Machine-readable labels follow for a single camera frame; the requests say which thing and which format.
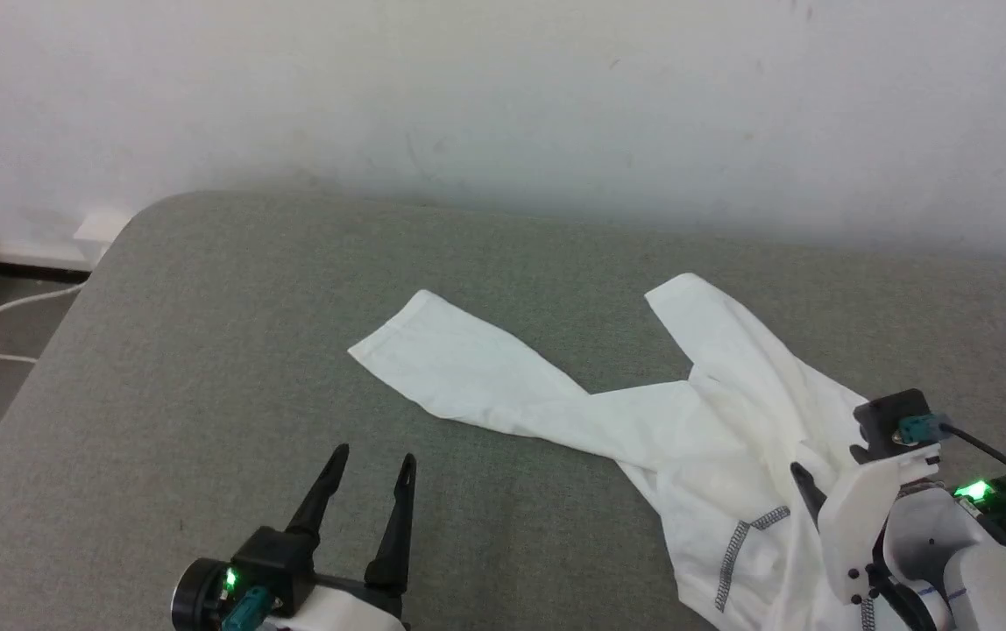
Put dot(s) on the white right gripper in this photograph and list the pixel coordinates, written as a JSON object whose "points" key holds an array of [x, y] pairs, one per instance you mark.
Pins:
{"points": [[853, 526]]}

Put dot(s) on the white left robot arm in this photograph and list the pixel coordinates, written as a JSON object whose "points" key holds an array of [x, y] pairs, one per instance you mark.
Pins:
{"points": [[345, 613]]}

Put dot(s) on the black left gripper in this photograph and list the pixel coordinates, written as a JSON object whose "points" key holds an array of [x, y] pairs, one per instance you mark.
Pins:
{"points": [[279, 561]]}

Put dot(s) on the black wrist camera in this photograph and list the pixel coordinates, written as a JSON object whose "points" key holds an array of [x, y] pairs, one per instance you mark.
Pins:
{"points": [[889, 421], [201, 596]]}

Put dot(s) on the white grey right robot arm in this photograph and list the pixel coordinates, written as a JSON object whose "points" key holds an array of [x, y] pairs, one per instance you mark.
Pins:
{"points": [[976, 570]]}

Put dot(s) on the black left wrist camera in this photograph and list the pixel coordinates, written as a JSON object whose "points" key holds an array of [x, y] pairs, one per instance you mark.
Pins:
{"points": [[201, 596]]}

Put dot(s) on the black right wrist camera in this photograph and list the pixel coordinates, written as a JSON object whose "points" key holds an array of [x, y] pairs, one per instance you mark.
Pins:
{"points": [[889, 421]]}

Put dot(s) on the dark baseboard strip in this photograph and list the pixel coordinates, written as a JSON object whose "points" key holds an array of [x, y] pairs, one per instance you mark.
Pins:
{"points": [[21, 267]]}

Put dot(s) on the white long-sleeve garment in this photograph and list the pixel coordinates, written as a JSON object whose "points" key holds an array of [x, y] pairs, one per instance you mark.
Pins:
{"points": [[731, 421]]}

